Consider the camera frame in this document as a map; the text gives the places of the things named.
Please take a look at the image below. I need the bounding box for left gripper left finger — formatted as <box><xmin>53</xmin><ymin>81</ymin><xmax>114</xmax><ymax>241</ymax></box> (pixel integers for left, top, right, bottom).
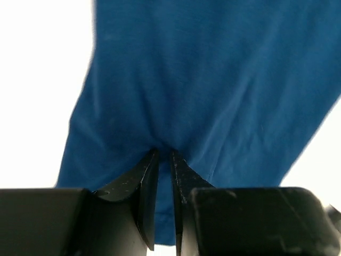
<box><xmin>1</xmin><ymin>149</ymin><xmax>159</xmax><ymax>256</ymax></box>

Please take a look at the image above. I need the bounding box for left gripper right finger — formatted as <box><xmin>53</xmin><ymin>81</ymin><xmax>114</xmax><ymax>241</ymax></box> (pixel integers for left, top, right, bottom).
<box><xmin>170</xmin><ymin>151</ymin><xmax>340</xmax><ymax>255</ymax></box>

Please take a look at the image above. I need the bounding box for blue printed t-shirt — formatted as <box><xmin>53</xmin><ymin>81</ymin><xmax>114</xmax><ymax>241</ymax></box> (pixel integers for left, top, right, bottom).
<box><xmin>56</xmin><ymin>1</ymin><xmax>340</xmax><ymax>245</ymax></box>

